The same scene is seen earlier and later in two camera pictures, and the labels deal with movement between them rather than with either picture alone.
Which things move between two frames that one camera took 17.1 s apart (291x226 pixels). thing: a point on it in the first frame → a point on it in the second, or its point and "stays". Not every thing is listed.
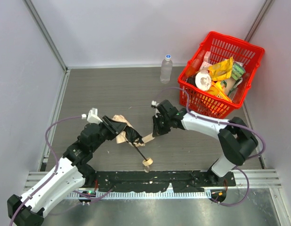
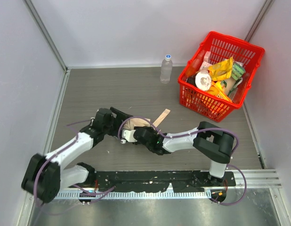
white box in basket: [206, 61] stays
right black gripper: [160, 121] → [138, 134]
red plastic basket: [220, 45] stays
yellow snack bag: [221, 70] stays
